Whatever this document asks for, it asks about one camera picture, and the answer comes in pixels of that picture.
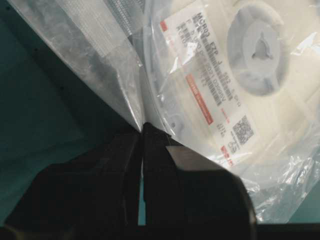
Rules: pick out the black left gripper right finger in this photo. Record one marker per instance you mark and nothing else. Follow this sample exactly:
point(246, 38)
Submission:
point(183, 187)

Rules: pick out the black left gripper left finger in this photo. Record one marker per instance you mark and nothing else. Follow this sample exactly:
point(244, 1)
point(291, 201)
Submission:
point(100, 186)

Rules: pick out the white component reel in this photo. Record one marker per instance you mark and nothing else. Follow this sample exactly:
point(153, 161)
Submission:
point(236, 80)

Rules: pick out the clear plastic zip bag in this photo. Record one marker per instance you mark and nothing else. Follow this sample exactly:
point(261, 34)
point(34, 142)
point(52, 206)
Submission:
point(102, 42)

